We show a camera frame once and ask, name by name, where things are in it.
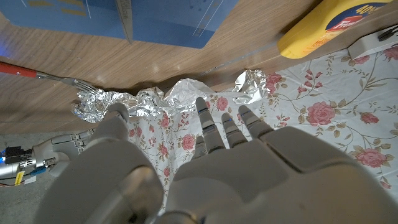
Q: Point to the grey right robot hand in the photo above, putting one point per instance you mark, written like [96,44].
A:
[59,149]

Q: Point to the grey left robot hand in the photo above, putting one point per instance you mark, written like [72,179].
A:
[248,180]

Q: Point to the aluminum foil sheet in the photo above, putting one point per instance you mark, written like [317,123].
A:
[130,101]

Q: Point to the blue notebook with gold lettering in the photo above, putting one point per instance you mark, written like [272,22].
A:
[171,18]

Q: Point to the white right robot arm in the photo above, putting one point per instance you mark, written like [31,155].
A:
[7,170]

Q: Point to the floral backdrop cloth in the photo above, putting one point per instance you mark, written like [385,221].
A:
[326,102]

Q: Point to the yellow mustard bottle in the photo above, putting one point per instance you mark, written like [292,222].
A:
[311,31]

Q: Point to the white power strip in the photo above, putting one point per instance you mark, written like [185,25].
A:
[367,46]

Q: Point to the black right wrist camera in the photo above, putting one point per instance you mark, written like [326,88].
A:
[17,154]

